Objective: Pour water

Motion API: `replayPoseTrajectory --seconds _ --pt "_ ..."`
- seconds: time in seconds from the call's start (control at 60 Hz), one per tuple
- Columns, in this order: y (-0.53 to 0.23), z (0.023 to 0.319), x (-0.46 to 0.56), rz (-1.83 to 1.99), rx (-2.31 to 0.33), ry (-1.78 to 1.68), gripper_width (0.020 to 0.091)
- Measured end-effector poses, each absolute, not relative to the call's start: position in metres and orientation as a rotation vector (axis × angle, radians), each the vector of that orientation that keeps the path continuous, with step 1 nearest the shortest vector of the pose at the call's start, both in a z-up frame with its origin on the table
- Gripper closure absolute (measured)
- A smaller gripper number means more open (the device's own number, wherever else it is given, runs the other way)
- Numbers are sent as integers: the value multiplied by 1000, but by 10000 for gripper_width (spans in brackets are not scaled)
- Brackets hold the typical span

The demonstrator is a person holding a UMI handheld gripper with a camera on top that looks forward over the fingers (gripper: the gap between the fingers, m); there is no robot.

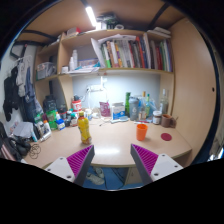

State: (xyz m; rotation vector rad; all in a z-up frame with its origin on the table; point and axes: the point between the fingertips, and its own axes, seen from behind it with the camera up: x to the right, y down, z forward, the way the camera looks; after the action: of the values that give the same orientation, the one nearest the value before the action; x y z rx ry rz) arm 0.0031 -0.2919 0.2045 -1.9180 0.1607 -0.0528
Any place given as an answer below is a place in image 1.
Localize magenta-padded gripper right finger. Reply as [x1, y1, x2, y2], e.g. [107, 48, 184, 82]
[130, 143, 184, 186]

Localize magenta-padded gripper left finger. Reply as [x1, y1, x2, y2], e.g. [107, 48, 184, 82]
[44, 144, 96, 187]

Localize yellow-labelled drink bottle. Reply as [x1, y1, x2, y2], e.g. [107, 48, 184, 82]
[77, 110, 93, 145]

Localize red round coaster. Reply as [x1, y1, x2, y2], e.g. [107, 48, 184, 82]
[160, 132, 173, 142]

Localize orange plastic cup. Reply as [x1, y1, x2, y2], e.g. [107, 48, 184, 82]
[135, 123, 149, 142]

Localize white jar with blue cap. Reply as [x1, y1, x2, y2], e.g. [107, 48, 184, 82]
[55, 118, 66, 131]

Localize brown ceramic mug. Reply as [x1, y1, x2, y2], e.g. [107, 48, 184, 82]
[160, 113, 177, 129]

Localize dark jar with white lid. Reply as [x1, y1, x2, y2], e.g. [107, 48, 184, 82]
[152, 110, 163, 126]

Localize green plastic container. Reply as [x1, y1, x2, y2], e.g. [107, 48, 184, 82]
[46, 109, 58, 131]

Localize clear bottle with yellow cap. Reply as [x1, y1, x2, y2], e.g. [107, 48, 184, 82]
[139, 90, 148, 121]

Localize bottle with green cap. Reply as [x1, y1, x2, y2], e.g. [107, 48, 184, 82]
[145, 93, 152, 118]

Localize clear glass bottle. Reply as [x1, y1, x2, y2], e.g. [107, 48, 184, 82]
[159, 88, 169, 115]

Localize red and white canister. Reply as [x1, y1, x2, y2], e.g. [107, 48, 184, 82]
[71, 95, 83, 113]

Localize grey shaker bottle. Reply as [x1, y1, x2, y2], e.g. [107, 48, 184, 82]
[128, 96, 140, 122]

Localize pale blue hairbrush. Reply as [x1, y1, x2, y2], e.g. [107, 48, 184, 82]
[109, 115, 129, 124]

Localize magenta pouch packet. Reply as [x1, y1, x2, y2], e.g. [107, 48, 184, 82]
[99, 101, 112, 118]

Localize blue and white carton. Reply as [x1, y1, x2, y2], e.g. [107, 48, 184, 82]
[111, 101, 126, 120]

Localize tall green bottle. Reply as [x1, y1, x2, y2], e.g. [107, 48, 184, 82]
[124, 91, 132, 118]

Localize white desk lamp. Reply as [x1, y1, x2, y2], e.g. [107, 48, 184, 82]
[98, 75, 110, 104]

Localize dark hanging clothes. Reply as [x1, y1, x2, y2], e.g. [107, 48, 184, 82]
[2, 54, 43, 123]

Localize wooden shelf unit with books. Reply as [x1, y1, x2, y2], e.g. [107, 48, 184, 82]
[34, 28, 175, 111]

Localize ceiling light tube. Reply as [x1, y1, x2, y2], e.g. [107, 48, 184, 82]
[85, 5, 98, 28]

